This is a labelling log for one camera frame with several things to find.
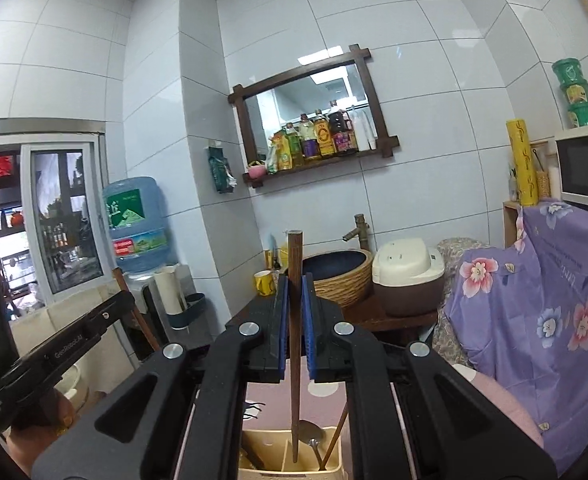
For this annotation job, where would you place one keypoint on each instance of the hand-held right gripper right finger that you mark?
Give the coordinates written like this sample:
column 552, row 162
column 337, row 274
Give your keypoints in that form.
column 309, row 330

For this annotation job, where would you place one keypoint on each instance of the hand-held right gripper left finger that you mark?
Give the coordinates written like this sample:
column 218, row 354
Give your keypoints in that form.
column 283, row 330

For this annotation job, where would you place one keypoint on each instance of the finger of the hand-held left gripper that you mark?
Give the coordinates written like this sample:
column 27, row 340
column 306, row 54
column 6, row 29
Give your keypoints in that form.
column 118, row 310

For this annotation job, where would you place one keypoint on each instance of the dark brown chopstick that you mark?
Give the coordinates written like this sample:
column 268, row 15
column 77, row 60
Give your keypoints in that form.
column 335, row 435
column 139, row 315
column 294, row 260

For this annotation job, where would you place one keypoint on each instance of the silver metal spoon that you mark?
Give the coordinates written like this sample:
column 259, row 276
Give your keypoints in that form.
column 311, row 432

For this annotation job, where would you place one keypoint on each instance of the beige plastic utensil holder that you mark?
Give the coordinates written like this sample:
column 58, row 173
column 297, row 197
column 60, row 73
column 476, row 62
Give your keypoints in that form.
column 276, row 452

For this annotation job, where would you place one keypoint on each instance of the person's left hand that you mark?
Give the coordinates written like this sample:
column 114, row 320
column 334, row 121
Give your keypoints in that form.
column 39, row 427

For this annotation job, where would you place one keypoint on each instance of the yellow mug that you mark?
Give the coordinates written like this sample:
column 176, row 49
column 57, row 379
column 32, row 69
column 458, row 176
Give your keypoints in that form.
column 263, row 284

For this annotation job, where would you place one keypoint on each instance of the white paper towel roll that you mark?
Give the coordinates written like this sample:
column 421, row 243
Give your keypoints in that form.
column 170, row 290

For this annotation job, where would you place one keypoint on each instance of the woven basin sink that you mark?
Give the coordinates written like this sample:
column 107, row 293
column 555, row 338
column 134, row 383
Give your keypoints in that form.
column 344, row 280

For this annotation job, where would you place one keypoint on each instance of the blue-grey cup holder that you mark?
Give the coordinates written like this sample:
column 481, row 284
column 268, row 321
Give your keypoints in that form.
column 189, row 310

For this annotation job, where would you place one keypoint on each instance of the grey water dispenser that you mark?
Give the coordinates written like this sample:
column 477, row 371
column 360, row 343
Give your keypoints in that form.
column 193, row 280

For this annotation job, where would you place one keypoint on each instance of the blue water jug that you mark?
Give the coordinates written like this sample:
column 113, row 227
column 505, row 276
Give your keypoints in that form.
column 134, row 225

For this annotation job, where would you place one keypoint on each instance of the sliding glass window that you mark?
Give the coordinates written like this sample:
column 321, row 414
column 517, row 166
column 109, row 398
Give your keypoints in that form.
column 59, row 220

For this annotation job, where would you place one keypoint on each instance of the bamboo style faucet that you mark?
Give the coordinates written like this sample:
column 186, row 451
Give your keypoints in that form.
column 358, row 232

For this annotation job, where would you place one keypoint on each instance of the white rice cooker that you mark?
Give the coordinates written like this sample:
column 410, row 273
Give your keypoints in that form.
column 409, row 275

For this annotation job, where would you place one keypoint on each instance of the grey floral cloth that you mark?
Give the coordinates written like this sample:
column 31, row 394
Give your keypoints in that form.
column 454, row 260

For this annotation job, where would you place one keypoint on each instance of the pink round jar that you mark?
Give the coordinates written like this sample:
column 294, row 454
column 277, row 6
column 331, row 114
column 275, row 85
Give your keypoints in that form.
column 255, row 171

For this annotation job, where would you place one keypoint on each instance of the green hanging packet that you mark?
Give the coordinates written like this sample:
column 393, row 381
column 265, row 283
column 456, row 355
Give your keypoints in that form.
column 220, row 170

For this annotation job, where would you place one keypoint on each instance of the yellow snack bag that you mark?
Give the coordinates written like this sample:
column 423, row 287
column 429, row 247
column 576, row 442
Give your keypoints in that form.
column 278, row 155

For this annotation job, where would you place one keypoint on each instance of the green oil bottle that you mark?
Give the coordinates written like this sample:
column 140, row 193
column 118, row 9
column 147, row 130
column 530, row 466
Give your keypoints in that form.
column 294, row 147

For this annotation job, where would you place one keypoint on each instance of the bottle with purple label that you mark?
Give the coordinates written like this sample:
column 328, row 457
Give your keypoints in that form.
column 309, row 141

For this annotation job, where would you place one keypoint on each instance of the bottle with orange label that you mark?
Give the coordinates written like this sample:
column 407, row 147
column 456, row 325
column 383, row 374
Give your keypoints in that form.
column 324, row 136

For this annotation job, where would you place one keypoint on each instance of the dark sauce bottle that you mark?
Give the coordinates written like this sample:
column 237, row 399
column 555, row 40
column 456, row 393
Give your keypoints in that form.
column 343, row 132

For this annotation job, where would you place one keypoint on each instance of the white plastic bottles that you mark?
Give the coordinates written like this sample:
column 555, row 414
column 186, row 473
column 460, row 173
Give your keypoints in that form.
column 365, row 127

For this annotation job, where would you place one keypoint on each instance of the wooden crate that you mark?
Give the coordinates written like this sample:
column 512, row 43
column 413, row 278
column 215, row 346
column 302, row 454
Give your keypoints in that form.
column 510, row 225

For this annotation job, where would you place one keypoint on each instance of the purple floral cloth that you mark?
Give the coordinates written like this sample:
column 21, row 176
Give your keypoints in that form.
column 539, row 320

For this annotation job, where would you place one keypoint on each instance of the wooden framed mirror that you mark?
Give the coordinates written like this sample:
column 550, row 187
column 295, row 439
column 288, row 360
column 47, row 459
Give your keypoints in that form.
column 304, row 90

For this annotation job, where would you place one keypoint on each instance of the yellow patterned roll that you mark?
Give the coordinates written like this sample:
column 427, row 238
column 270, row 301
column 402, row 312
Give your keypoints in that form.
column 521, row 160

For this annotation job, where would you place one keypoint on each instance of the woven holder with sticks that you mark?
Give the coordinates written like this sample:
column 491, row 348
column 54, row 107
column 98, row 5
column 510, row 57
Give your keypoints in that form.
column 543, row 182

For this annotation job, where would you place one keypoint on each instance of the white microwave oven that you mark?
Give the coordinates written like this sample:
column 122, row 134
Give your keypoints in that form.
column 586, row 165

